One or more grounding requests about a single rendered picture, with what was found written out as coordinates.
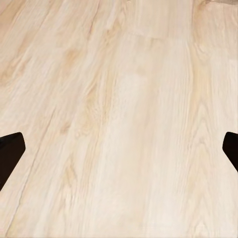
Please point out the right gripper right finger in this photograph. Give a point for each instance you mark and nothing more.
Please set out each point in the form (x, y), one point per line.
(230, 148)

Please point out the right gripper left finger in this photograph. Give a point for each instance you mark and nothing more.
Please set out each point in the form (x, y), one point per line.
(12, 148)

